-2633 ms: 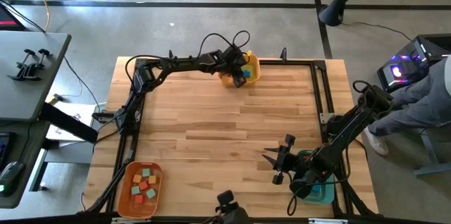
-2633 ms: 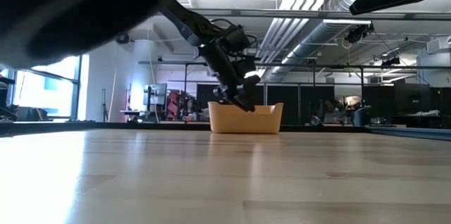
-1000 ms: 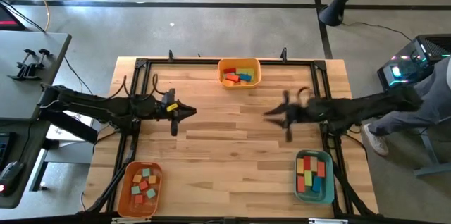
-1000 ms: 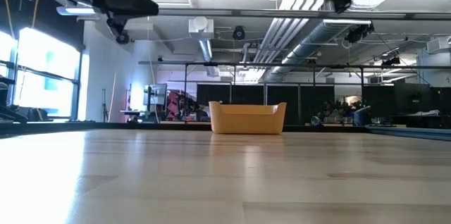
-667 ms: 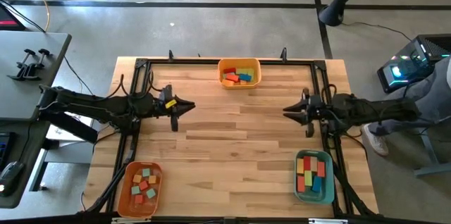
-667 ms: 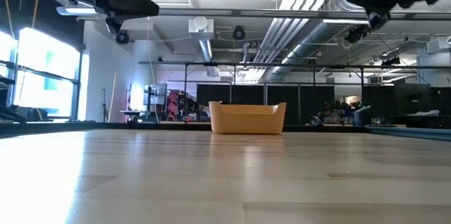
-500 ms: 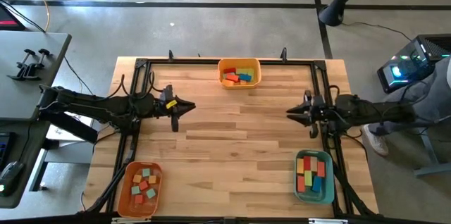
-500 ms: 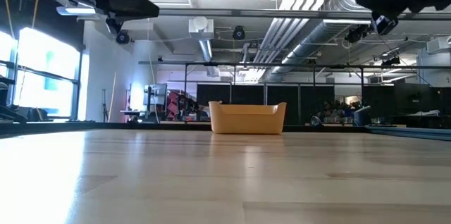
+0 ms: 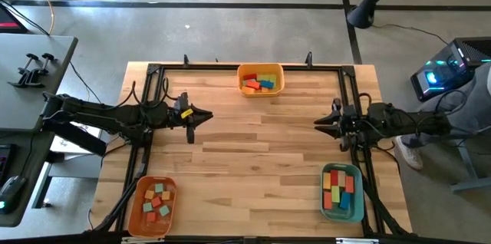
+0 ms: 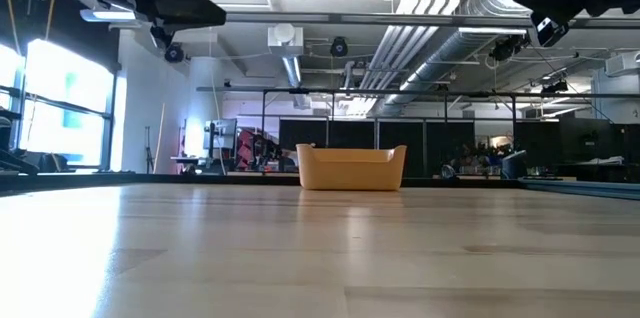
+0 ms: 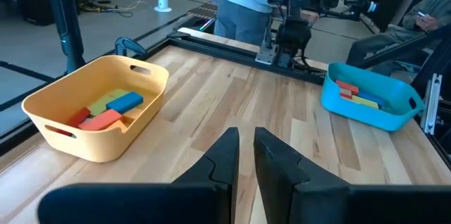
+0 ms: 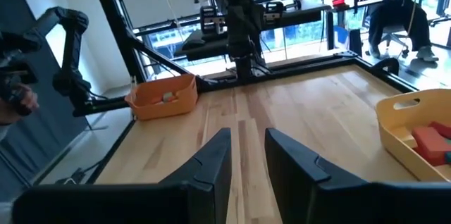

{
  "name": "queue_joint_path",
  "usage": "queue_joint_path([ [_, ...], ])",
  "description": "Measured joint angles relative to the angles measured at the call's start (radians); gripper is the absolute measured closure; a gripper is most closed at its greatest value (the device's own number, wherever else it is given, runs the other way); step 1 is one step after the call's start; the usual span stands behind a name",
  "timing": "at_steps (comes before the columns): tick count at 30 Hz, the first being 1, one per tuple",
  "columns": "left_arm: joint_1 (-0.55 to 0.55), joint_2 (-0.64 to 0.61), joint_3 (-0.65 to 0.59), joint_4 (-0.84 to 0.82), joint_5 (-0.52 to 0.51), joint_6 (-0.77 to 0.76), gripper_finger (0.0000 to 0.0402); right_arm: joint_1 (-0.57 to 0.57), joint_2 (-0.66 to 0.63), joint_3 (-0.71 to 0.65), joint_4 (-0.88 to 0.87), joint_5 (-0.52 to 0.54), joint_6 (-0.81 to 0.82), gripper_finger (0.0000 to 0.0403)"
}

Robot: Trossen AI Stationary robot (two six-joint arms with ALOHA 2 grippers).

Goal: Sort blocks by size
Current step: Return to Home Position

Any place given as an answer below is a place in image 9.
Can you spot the black keyboard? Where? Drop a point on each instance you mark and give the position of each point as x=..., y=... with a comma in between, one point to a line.
x=5, y=163

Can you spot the red block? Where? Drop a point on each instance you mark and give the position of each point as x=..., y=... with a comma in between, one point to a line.
x=249, y=76
x=253, y=84
x=334, y=177

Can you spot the black desk clamp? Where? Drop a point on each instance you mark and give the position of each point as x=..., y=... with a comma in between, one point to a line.
x=21, y=79
x=37, y=76

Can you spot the medium green block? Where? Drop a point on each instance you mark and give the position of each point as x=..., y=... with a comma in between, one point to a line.
x=264, y=77
x=273, y=79

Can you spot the orange plastic bin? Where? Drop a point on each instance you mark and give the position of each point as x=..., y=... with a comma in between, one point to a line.
x=151, y=228

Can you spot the black computer mouse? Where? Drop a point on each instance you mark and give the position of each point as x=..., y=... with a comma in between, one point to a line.
x=11, y=194

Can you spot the long green block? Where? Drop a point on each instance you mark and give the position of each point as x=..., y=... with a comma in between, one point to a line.
x=335, y=194

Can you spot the small orange cube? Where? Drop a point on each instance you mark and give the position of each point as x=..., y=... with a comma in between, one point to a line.
x=151, y=216

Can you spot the white paper sheet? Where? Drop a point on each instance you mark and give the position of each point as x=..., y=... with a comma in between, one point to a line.
x=63, y=146

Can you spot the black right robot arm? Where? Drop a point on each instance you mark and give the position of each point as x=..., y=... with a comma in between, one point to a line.
x=410, y=121

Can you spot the computer tower with lights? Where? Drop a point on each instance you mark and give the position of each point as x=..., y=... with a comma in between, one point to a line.
x=441, y=71

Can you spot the black diagonal desk beam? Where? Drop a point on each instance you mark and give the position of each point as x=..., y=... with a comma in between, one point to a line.
x=76, y=138

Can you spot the black frame clamp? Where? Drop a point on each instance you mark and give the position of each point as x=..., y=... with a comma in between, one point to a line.
x=308, y=59
x=186, y=60

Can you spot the grey metal desk frame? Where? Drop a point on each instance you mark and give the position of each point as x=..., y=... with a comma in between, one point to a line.
x=468, y=167

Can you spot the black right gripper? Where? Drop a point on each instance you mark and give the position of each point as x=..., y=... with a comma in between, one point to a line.
x=351, y=123

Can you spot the tan wooden block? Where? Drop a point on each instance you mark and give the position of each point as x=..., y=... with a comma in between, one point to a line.
x=341, y=179

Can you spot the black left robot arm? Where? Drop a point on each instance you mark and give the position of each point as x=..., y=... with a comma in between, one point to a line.
x=107, y=115

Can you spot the silver frame bracket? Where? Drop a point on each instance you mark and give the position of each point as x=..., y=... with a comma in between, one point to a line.
x=142, y=241
x=356, y=241

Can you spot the yellow-orange block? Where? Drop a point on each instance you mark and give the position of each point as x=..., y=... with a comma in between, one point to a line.
x=248, y=90

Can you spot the yellow plastic bin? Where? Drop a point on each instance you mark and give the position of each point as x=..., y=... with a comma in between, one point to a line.
x=261, y=92

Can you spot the small teal cube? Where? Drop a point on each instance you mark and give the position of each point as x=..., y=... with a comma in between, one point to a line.
x=164, y=210
x=159, y=188
x=147, y=207

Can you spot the medium orange block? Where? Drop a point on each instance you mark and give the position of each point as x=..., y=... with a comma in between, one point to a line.
x=264, y=90

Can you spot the long orange-red block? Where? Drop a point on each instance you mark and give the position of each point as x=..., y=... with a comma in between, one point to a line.
x=349, y=184
x=327, y=200

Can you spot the teal plastic bin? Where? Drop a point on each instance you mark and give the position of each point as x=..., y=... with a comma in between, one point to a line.
x=356, y=213

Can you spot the grey side desk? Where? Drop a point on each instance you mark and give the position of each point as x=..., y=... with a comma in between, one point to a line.
x=23, y=98

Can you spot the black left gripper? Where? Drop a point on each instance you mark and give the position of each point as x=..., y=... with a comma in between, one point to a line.
x=180, y=115

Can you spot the laptop with red screen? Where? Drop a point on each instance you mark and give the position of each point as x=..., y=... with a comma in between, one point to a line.
x=9, y=21

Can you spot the long yellow block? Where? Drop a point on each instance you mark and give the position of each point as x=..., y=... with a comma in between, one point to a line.
x=327, y=180

